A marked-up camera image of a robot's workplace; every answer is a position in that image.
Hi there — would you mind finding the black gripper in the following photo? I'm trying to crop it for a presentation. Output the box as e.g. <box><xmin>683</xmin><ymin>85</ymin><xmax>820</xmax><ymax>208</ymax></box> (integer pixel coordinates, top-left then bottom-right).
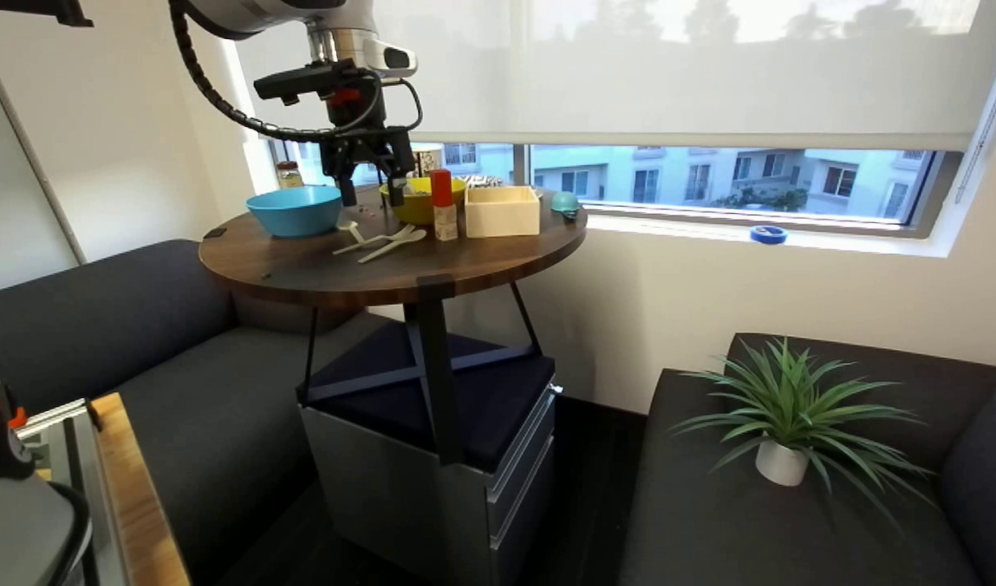
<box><xmin>320</xmin><ymin>64</ymin><xmax>419</xmax><ymax>208</ymax></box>

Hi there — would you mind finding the cream plastic spoon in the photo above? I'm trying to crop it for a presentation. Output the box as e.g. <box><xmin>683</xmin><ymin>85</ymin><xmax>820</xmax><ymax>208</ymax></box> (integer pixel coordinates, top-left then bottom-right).
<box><xmin>356</xmin><ymin>221</ymin><xmax>428</xmax><ymax>267</ymax></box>

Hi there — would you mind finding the yellow bowl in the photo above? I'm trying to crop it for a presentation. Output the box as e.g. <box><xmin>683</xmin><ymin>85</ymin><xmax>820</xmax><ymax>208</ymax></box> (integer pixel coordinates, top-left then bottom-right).
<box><xmin>376</xmin><ymin>177</ymin><xmax>472</xmax><ymax>229</ymax></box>

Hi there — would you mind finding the blue bowl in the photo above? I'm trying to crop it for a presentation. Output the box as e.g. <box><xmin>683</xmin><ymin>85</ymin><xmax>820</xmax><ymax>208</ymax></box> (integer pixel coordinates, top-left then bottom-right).
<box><xmin>245</xmin><ymin>182</ymin><xmax>347</xmax><ymax>242</ymax></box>

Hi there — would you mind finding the cream plastic fork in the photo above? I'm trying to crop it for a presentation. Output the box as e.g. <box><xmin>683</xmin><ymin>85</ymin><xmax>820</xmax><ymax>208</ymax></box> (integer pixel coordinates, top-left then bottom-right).
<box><xmin>330</xmin><ymin>225</ymin><xmax>412</xmax><ymax>260</ymax></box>

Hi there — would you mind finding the orange-capped wooden bottle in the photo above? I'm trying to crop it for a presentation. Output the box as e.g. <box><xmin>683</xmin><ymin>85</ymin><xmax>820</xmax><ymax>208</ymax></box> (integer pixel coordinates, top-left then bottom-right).
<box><xmin>428</xmin><ymin>168</ymin><xmax>461</xmax><ymax>245</ymax></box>

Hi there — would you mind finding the cream wooden box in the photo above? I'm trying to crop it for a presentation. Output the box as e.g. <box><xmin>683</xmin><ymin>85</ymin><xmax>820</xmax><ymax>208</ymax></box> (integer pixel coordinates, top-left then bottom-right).
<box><xmin>459</xmin><ymin>182</ymin><xmax>548</xmax><ymax>242</ymax></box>

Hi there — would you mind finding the small teal round object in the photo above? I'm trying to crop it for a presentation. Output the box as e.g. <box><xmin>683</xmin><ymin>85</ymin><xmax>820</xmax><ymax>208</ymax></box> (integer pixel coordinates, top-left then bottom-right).
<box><xmin>544</xmin><ymin>189</ymin><xmax>587</xmax><ymax>225</ymax></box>

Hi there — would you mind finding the dark navy seat cushion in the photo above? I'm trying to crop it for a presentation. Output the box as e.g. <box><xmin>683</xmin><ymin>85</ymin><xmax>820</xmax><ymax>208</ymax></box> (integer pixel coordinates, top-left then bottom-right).
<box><xmin>300</xmin><ymin>322</ymin><xmax>555</xmax><ymax>473</ymax></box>

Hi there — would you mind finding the long dark grey couch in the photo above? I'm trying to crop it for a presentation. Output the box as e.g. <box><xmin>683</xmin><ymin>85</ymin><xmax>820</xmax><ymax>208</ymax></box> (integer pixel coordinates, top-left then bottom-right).
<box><xmin>0</xmin><ymin>239</ymin><xmax>403</xmax><ymax>586</ymax></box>

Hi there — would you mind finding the grey metal filing cabinet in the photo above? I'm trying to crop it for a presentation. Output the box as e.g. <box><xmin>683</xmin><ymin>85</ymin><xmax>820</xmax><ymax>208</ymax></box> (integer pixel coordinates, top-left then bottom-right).
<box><xmin>295</xmin><ymin>373</ymin><xmax>565</xmax><ymax>586</ymax></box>

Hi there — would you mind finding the wooden bench top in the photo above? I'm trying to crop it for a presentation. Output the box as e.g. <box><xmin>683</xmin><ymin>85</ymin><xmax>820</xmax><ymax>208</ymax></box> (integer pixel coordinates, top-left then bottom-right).
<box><xmin>88</xmin><ymin>390</ymin><xmax>196</xmax><ymax>586</ymax></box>

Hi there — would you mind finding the dark grey armchair couch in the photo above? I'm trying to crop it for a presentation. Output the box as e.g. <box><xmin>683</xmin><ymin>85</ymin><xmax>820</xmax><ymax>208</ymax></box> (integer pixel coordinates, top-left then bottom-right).
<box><xmin>614</xmin><ymin>329</ymin><xmax>996</xmax><ymax>586</ymax></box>

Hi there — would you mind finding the green plant in white pot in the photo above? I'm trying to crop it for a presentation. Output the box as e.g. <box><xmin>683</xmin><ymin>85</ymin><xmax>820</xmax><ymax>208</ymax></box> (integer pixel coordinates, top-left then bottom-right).
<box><xmin>671</xmin><ymin>336</ymin><xmax>935</xmax><ymax>514</ymax></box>

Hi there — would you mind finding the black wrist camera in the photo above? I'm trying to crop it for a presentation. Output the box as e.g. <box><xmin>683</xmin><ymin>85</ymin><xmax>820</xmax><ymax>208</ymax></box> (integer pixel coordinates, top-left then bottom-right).
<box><xmin>250</xmin><ymin>63</ymin><xmax>347</xmax><ymax>107</ymax></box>

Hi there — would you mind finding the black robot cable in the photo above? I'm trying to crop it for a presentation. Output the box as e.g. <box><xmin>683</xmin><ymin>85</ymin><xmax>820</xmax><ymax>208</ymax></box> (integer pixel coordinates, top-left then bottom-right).
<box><xmin>165</xmin><ymin>0</ymin><xmax>345</xmax><ymax>144</ymax></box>

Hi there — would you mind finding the black table pedestal frame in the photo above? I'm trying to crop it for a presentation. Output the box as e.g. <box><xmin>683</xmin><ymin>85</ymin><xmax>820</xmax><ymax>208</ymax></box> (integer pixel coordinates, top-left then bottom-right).
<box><xmin>295</xmin><ymin>274</ymin><xmax>544</xmax><ymax>469</ymax></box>

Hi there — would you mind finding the window with white frame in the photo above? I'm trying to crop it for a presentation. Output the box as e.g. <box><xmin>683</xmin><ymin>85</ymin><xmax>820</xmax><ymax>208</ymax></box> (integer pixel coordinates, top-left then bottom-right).
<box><xmin>242</xmin><ymin>31</ymin><xmax>996</xmax><ymax>260</ymax></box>

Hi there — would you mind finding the black mount bar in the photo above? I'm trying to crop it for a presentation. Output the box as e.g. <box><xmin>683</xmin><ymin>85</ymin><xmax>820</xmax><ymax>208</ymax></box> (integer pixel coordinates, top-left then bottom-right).
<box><xmin>0</xmin><ymin>0</ymin><xmax>97</xmax><ymax>31</ymax></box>

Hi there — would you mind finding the aluminium extrusion frame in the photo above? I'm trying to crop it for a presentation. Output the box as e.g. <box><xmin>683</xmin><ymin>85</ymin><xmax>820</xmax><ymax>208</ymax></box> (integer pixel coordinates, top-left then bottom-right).
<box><xmin>14</xmin><ymin>395</ymin><xmax>109</xmax><ymax>586</ymax></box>

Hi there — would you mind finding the black looped cable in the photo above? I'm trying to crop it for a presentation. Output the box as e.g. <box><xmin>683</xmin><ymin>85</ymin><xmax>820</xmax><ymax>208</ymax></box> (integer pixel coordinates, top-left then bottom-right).
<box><xmin>43</xmin><ymin>478</ymin><xmax>97</xmax><ymax>586</ymax></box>

